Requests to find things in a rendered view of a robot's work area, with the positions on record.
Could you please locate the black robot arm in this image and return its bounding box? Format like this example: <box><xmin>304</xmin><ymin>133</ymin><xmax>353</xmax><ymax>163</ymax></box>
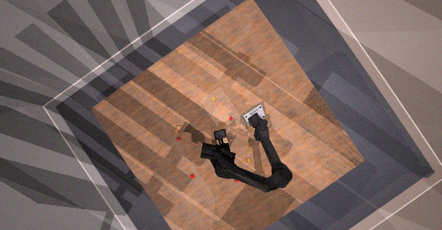
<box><xmin>200</xmin><ymin>113</ymin><xmax>293</xmax><ymax>193</ymax></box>

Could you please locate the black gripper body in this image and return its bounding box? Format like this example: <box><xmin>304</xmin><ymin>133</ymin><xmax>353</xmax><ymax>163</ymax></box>
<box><xmin>213</xmin><ymin>129</ymin><xmax>229</xmax><ymax>150</ymax></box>

